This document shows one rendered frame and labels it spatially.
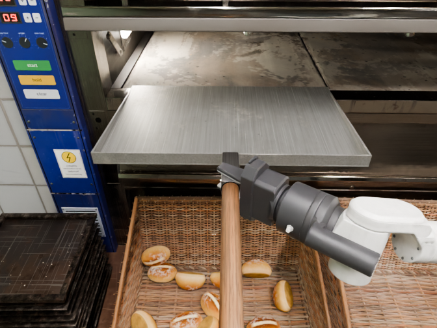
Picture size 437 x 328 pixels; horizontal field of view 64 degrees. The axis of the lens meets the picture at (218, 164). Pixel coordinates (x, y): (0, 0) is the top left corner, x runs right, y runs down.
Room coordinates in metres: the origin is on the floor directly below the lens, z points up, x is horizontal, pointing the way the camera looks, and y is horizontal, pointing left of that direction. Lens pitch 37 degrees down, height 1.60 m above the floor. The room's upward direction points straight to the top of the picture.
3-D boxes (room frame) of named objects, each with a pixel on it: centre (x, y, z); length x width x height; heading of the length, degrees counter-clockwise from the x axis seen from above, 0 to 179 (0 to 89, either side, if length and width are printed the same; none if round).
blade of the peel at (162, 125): (0.73, -0.03, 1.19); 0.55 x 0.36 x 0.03; 89
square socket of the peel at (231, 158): (0.51, -0.02, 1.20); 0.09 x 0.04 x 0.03; 179
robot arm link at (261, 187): (0.43, -0.10, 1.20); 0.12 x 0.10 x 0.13; 54
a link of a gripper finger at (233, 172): (0.48, -0.03, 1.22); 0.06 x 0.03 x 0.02; 54
